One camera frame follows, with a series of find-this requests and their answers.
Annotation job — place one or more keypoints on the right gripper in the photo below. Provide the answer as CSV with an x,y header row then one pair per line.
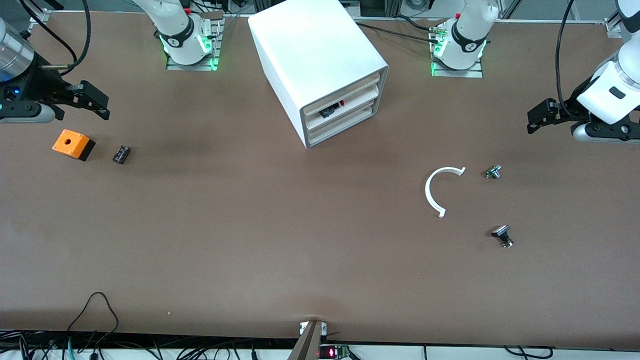
x,y
41,86

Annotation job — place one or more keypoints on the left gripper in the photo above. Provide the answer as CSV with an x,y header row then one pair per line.
x,y
568,109

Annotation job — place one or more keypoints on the white cabinet drawer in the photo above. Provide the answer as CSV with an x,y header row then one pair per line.
x,y
345,125
350,91
357,104

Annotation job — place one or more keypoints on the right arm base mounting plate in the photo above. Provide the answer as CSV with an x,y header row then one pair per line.
x,y
192,67

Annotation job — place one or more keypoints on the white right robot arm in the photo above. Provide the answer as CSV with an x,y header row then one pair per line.
x,y
185,35

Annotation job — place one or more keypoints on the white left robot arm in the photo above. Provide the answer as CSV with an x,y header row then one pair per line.
x,y
467,35

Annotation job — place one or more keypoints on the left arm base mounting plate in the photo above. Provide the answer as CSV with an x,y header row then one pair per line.
x,y
457,73

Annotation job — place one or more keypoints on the orange black button box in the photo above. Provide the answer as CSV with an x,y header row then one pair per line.
x,y
70,142

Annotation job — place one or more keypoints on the small silver green button part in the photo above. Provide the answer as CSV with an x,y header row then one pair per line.
x,y
493,172

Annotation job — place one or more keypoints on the black silver push button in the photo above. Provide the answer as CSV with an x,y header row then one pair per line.
x,y
501,231

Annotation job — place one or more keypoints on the white three-drawer cabinet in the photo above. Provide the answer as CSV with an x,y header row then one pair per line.
x,y
310,45

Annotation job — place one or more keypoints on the small black terminal block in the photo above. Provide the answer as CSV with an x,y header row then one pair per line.
x,y
121,154

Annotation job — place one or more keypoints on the circuit board with red display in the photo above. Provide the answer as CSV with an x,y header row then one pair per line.
x,y
332,353

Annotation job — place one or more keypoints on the aluminium frame corner profile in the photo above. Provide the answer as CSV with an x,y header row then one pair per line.
x,y
614,27
40,17

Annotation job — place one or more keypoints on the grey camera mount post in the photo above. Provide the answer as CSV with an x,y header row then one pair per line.
x,y
307,345

